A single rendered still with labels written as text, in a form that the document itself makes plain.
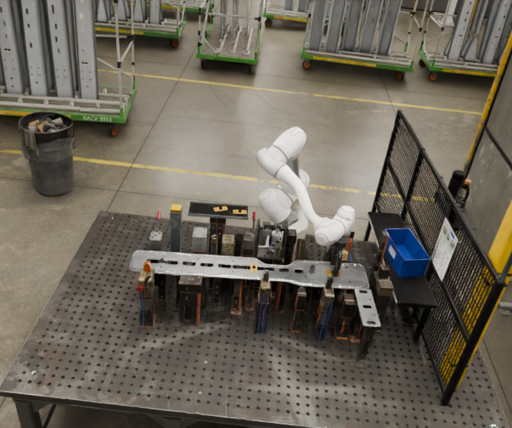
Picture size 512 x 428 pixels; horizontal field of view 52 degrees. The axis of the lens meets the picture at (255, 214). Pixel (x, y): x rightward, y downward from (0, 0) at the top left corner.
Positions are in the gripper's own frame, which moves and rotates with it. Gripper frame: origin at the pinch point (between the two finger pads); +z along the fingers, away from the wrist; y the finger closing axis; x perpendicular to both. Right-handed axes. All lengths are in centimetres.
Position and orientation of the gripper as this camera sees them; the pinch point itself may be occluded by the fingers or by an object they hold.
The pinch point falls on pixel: (334, 267)
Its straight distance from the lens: 312.1
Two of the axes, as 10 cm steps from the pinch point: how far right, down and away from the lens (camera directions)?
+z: -0.9, 8.2, 5.6
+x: 10.0, 0.7, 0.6
